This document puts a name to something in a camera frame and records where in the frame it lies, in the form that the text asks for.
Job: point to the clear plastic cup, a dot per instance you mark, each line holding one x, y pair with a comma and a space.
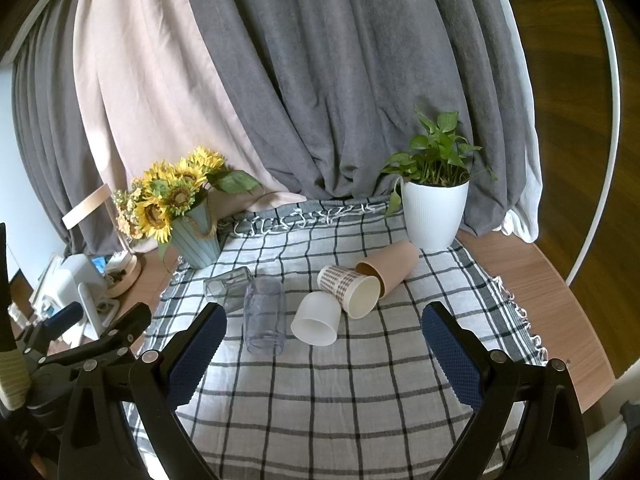
265, 320

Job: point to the grey curtain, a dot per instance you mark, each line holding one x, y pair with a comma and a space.
45, 135
350, 85

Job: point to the checked grey white tablecloth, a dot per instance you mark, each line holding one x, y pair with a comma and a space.
325, 410

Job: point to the green pothos plant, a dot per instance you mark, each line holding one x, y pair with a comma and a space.
435, 152

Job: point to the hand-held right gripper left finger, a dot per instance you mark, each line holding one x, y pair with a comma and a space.
195, 350

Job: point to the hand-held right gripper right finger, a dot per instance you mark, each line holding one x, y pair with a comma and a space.
450, 355

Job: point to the clear square glass cup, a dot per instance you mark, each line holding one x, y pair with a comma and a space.
226, 284

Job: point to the white ribbed plant pot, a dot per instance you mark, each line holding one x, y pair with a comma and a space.
434, 215

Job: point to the white plastic cup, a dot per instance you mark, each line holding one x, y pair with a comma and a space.
315, 320

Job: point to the houndstooth patterned paper cup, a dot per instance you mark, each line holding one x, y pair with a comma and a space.
336, 280

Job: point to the white curved hoop frame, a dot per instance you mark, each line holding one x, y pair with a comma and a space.
613, 105

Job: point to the teal paper flower vase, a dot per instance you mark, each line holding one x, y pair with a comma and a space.
196, 245

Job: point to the pale pink curtain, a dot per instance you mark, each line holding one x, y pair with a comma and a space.
140, 85

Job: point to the white sheer curtain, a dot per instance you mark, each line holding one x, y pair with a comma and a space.
522, 210

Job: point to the white plastic appliance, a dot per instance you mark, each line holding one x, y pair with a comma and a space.
75, 275

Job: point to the artificial sunflower bouquet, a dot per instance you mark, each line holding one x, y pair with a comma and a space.
167, 194

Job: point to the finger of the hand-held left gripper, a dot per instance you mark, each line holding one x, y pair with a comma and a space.
129, 322
65, 316

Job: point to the brown paper cup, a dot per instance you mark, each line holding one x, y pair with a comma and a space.
395, 260

